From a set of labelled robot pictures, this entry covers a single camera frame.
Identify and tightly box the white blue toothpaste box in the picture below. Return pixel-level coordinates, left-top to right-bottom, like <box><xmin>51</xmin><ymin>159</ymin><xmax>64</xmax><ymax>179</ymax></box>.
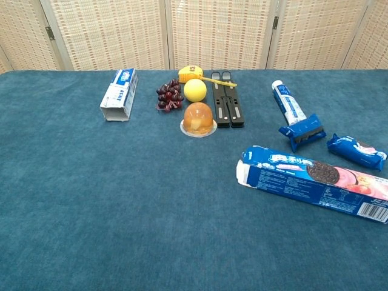
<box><xmin>99</xmin><ymin>68</ymin><xmax>139</xmax><ymax>122</ymax></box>

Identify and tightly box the yellow ball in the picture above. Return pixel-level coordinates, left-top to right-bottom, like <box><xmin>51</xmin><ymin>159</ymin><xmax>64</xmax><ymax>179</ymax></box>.
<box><xmin>183</xmin><ymin>78</ymin><xmax>208</xmax><ymax>102</ymax></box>

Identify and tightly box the black folding stand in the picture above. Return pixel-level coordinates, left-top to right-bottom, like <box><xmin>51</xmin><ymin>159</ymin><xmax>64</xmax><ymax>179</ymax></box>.
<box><xmin>210</xmin><ymin>70</ymin><xmax>246</xmax><ymax>129</ymax></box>

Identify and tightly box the sealed blue cookie pack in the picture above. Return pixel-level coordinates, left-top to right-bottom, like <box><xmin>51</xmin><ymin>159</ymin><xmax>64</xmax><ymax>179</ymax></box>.
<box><xmin>326</xmin><ymin>133</ymin><xmax>388</xmax><ymax>172</ymax></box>

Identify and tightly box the blue velvet tablecloth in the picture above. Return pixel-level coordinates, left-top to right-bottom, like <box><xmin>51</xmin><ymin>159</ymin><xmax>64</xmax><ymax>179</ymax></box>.
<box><xmin>0</xmin><ymin>69</ymin><xmax>388</xmax><ymax>291</ymax></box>

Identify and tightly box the opened blue cookie pack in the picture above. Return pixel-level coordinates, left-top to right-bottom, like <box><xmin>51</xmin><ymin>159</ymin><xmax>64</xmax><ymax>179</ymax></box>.
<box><xmin>278</xmin><ymin>113</ymin><xmax>327</xmax><ymax>153</ymax></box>

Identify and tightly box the blue pink cookie box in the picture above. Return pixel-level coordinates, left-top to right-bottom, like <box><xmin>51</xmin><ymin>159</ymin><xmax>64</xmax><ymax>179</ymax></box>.
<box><xmin>235</xmin><ymin>145</ymin><xmax>388</xmax><ymax>225</ymax></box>

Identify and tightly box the woven folding screen panel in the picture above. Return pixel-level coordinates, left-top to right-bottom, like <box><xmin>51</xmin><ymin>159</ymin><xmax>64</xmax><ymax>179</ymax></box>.
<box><xmin>165</xmin><ymin>0</ymin><xmax>281</xmax><ymax>71</ymax></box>
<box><xmin>41</xmin><ymin>0</ymin><xmax>170</xmax><ymax>72</ymax></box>
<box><xmin>266</xmin><ymin>0</ymin><xmax>373</xmax><ymax>71</ymax></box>
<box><xmin>342</xmin><ymin>0</ymin><xmax>388</xmax><ymax>71</ymax></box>
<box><xmin>0</xmin><ymin>0</ymin><xmax>66</xmax><ymax>72</ymax></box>

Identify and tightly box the orange jelly cup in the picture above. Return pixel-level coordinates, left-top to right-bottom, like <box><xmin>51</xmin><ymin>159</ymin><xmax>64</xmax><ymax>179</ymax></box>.
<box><xmin>179</xmin><ymin>102</ymin><xmax>218</xmax><ymax>138</ymax></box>

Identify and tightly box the yellow tape measure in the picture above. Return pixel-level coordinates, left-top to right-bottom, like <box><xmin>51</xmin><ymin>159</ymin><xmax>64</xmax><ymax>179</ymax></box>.
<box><xmin>178</xmin><ymin>65</ymin><xmax>238</xmax><ymax>88</ymax></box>

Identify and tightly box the dark red grape bunch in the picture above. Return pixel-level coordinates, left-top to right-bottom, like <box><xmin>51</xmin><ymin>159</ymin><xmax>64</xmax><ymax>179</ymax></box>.
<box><xmin>156</xmin><ymin>78</ymin><xmax>185</xmax><ymax>113</ymax></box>

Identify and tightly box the white blue toothpaste tube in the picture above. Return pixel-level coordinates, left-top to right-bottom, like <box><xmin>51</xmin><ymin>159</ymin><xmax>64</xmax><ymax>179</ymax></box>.
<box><xmin>271</xmin><ymin>79</ymin><xmax>307</xmax><ymax>127</ymax></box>

